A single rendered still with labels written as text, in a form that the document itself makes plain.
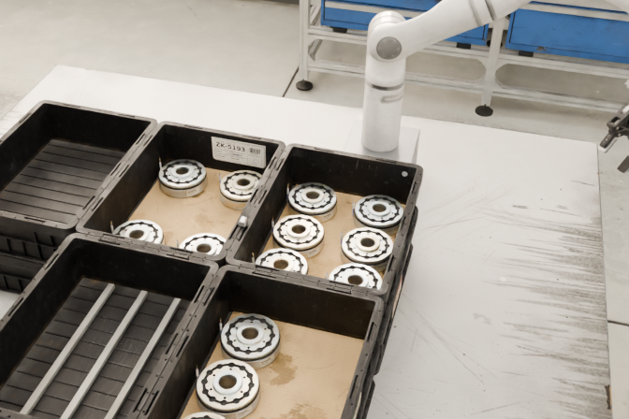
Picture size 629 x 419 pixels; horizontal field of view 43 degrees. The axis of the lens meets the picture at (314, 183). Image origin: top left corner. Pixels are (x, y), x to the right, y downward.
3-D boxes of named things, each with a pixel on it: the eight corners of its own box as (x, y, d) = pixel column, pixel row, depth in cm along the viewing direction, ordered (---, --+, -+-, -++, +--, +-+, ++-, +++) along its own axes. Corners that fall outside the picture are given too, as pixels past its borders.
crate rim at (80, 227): (161, 128, 182) (160, 119, 181) (287, 150, 176) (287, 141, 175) (73, 240, 152) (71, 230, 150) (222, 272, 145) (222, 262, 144)
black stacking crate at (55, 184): (51, 141, 194) (42, 101, 187) (165, 162, 188) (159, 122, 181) (-51, 247, 164) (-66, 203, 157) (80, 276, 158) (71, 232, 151)
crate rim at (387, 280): (288, 151, 176) (288, 141, 175) (423, 174, 170) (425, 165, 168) (223, 272, 145) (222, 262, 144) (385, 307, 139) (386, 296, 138)
